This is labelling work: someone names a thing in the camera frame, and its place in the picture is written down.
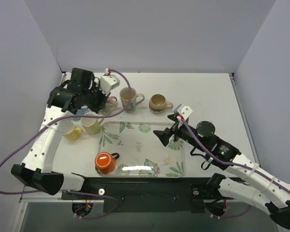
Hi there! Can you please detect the blue butterfly mug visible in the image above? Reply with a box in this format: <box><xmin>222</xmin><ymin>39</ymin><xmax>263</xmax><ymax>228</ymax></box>
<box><xmin>72</xmin><ymin>106</ymin><xmax>89</xmax><ymax>121</ymax></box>

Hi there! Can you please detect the beige round teapot mug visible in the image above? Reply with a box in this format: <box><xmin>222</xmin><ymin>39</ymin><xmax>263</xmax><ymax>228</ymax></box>
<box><xmin>149</xmin><ymin>94</ymin><xmax>174</xmax><ymax>114</ymax></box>

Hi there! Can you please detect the aluminium frame rail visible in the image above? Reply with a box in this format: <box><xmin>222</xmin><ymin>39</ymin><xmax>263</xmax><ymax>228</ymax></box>
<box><xmin>19</xmin><ymin>181</ymin><xmax>280</xmax><ymax>203</ymax></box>

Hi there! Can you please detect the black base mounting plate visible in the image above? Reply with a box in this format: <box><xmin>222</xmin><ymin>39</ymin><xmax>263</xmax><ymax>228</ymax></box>
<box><xmin>62</xmin><ymin>177</ymin><xmax>223</xmax><ymax>213</ymax></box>

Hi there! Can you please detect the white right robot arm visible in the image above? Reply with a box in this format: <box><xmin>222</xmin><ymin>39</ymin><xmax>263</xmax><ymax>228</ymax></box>
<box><xmin>153</xmin><ymin>114</ymin><xmax>290</xmax><ymax>230</ymax></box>

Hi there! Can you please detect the floral leaf serving tray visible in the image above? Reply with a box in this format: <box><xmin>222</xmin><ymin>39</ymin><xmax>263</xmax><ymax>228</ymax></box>
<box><xmin>98</xmin><ymin>121</ymin><xmax>185</xmax><ymax>178</ymax></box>

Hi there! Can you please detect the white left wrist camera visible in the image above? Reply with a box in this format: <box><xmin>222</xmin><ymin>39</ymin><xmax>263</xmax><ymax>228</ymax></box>
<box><xmin>100</xmin><ymin>75</ymin><xmax>120</xmax><ymax>95</ymax></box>

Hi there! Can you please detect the cream floral mug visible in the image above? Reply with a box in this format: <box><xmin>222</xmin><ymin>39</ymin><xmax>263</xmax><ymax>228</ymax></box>
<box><xmin>119</xmin><ymin>87</ymin><xmax>145</xmax><ymax>113</ymax></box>

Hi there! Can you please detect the orange mug black handle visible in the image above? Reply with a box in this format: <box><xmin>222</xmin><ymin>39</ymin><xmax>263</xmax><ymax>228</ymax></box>
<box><xmin>95</xmin><ymin>152</ymin><xmax>120</xmax><ymax>174</ymax></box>

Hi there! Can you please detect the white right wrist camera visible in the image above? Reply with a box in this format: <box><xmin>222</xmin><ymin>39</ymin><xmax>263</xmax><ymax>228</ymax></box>
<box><xmin>174</xmin><ymin>104</ymin><xmax>193</xmax><ymax>122</ymax></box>

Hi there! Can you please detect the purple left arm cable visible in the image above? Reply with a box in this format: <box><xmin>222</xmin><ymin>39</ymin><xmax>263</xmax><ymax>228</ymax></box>
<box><xmin>0</xmin><ymin>68</ymin><xmax>132</xmax><ymax>219</ymax></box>

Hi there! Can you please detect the yellow mug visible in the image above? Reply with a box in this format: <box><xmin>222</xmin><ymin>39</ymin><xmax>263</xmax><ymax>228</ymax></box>
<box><xmin>63</xmin><ymin>121</ymin><xmax>84</xmax><ymax>141</ymax></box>

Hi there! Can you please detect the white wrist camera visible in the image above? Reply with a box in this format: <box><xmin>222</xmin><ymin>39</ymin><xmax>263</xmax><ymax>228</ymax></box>
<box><xmin>100</xmin><ymin>75</ymin><xmax>120</xmax><ymax>95</ymax></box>
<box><xmin>174</xmin><ymin>104</ymin><xmax>193</xmax><ymax>122</ymax></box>

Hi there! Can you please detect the lime green mug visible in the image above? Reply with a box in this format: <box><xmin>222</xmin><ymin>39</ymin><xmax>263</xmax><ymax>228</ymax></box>
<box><xmin>81</xmin><ymin>117</ymin><xmax>104</xmax><ymax>135</ymax></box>

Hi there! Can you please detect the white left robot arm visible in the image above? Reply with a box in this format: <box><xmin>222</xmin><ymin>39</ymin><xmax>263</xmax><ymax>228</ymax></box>
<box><xmin>11</xmin><ymin>68</ymin><xmax>118</xmax><ymax>199</ymax></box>

